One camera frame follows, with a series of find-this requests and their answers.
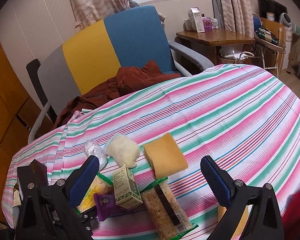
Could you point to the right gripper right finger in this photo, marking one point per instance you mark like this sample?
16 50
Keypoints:
219 181

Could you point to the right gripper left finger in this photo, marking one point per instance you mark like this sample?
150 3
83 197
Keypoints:
79 181

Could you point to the yellow green cracker packet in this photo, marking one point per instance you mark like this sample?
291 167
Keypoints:
100 185

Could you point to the orange sponge block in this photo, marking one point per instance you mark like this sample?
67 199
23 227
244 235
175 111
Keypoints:
240 221
165 156

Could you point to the purple snack packet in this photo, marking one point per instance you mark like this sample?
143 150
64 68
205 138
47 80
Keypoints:
106 207

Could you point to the green yellow small carton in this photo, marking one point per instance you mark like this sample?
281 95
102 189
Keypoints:
126 191

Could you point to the cream loofah sponge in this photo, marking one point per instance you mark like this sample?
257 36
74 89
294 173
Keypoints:
123 150

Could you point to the long cracker packet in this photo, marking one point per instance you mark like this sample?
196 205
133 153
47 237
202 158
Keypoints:
170 220

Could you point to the striped pink green tablecloth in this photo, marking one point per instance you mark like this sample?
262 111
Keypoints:
242 116

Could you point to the wooden wardrobe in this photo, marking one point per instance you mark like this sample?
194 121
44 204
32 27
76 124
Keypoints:
18 112

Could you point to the dark red jacket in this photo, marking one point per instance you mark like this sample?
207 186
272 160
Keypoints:
126 81

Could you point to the wooden desk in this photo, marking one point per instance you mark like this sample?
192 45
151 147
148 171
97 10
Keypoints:
209 43

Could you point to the grey yellow blue chair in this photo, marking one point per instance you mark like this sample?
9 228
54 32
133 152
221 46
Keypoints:
129 38

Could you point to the purple box on desk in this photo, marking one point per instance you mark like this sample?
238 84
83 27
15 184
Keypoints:
207 23

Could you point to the white milk carton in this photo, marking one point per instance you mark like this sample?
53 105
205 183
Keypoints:
195 18

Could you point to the right beige curtain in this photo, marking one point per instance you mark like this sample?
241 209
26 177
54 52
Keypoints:
238 16

